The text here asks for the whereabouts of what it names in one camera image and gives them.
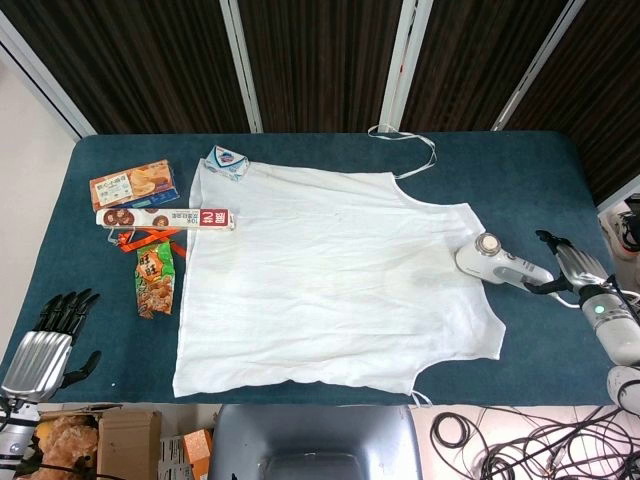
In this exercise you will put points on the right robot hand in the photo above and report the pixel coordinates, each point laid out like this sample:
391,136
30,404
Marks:
580,265

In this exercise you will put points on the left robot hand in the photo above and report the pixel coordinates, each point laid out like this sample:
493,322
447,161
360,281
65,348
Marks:
42,355

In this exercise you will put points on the white handheld garment steamer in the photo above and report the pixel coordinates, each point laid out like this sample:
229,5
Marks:
480,262

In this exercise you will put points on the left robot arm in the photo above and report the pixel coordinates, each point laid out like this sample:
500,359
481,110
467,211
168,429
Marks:
12,435

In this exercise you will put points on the white sleeveless shirt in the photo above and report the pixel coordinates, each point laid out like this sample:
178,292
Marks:
325,280

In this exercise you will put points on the white sneaker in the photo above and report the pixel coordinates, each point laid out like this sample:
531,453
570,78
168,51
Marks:
620,230

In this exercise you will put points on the brown plush toy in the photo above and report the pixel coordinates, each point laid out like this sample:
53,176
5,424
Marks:
65,442

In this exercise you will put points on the teal table cover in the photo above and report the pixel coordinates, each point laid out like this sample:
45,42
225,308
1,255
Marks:
525,175

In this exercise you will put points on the brown cardboard box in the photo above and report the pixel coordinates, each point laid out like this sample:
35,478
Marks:
130,445

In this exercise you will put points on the green orange snack bag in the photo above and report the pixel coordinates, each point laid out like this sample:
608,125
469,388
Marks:
155,280

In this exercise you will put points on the orange red ribbon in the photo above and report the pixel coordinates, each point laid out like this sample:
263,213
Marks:
150,237

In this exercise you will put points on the white printed carton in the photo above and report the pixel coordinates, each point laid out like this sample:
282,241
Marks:
171,457

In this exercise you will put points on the small orange carton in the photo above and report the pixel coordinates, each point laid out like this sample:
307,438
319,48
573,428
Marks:
197,450

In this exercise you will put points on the long chocolate cookie box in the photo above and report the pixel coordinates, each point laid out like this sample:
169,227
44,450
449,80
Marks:
165,219

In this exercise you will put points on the long white ribbon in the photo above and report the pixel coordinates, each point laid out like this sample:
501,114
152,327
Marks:
431,150

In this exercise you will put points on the orange biscuit box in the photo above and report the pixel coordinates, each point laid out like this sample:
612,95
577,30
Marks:
132,185

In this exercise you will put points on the short white ribbon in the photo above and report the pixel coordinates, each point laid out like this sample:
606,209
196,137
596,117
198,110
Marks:
422,398

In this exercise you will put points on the blue white soap box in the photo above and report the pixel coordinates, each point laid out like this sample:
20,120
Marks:
225,162

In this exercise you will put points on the dark folding partition screen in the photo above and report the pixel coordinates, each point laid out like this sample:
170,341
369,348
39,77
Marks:
320,60

